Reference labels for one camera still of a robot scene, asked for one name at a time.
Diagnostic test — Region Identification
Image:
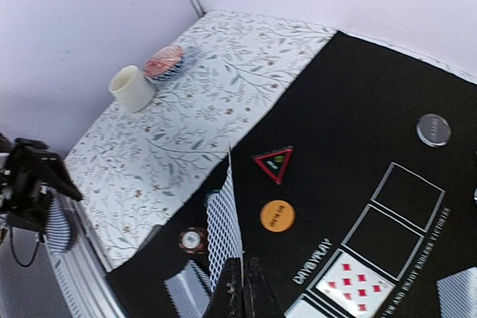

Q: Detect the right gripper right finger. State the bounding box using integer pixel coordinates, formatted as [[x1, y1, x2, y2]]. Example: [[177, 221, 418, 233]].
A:
[[246, 258, 285, 318]]

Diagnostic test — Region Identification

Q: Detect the red black chip stack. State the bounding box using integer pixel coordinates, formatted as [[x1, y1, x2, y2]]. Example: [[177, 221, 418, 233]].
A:
[[178, 227, 208, 255]]

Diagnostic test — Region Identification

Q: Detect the black poker mat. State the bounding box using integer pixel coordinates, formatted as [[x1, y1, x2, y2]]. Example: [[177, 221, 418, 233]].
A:
[[107, 33, 476, 317]]

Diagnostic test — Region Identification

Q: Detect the red patterned bowl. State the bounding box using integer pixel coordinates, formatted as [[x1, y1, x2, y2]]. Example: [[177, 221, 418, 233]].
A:
[[142, 45, 184, 81]]

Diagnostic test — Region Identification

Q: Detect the blue card deck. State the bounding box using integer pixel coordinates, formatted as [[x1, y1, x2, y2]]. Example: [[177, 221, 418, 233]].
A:
[[45, 199, 75, 254]]

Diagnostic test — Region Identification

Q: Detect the nine of diamonds card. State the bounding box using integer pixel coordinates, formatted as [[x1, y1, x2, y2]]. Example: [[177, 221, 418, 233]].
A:
[[315, 252, 394, 317]]

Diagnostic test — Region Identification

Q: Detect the white cup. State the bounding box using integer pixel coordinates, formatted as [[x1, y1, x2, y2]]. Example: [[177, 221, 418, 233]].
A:
[[108, 65, 155, 112]]

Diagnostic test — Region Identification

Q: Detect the orange big blind button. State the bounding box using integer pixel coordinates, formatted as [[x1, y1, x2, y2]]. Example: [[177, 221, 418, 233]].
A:
[[259, 200, 296, 233]]

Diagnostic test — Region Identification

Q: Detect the triangular all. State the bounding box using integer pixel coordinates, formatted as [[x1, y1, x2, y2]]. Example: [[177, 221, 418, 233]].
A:
[[252, 146, 294, 185]]

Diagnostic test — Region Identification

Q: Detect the black dealer button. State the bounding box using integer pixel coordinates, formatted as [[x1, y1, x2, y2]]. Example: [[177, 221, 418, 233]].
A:
[[416, 113, 452, 147]]

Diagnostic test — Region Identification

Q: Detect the floral tablecloth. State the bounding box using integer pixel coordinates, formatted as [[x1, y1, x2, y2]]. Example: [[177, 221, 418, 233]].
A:
[[66, 10, 335, 270]]

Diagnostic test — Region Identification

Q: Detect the blue fifty poker chip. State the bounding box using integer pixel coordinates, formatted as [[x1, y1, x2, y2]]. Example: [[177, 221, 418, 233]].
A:
[[204, 190, 220, 209]]

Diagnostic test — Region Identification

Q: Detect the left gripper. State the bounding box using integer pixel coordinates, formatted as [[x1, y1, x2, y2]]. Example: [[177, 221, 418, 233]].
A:
[[1, 138, 83, 232]]

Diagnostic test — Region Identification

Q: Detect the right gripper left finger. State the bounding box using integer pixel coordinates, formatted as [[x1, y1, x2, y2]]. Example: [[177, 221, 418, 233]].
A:
[[203, 258, 245, 318]]

